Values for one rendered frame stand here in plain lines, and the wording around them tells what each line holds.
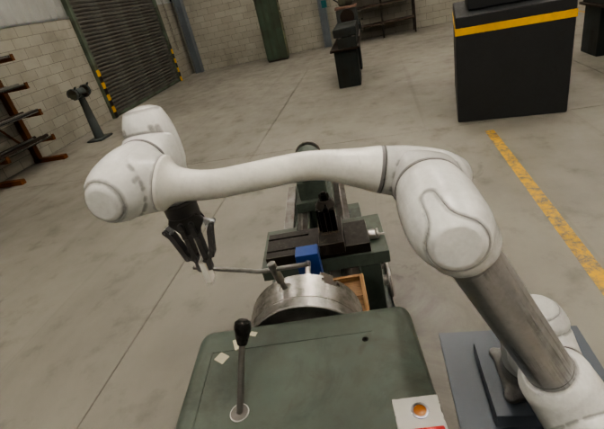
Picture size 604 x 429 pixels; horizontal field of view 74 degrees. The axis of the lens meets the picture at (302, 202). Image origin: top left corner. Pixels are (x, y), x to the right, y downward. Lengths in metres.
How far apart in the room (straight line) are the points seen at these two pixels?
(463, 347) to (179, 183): 1.12
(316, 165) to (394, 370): 0.41
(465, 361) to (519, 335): 0.61
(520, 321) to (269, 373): 0.49
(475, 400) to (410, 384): 0.62
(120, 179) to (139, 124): 0.18
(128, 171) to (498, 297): 0.67
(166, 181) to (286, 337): 0.42
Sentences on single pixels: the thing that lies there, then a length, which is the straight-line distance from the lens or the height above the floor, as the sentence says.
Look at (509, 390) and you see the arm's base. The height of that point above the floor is 0.82.
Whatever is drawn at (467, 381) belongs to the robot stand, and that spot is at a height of 0.75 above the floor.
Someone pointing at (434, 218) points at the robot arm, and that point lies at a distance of 0.65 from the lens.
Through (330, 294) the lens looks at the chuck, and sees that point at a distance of 1.05.
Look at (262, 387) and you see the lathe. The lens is 0.85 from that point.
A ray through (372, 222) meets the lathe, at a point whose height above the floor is 0.92.
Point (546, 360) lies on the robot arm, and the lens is 0.97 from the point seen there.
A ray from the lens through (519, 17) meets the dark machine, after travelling 5.40.
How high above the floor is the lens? 1.90
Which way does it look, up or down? 27 degrees down
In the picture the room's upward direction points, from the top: 13 degrees counter-clockwise
